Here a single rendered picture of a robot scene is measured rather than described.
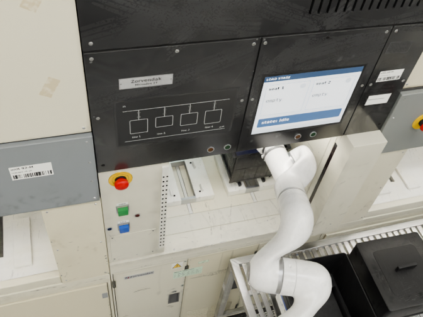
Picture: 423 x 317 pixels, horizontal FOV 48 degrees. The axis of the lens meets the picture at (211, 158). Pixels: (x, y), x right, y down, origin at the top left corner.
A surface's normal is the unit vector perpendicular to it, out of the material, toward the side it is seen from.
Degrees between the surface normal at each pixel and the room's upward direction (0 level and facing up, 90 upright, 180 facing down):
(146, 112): 90
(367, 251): 0
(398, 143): 90
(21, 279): 0
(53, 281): 90
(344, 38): 90
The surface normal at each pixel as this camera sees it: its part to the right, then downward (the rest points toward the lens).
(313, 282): 0.03, -0.27
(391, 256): 0.11, -0.64
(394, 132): 0.28, 0.76
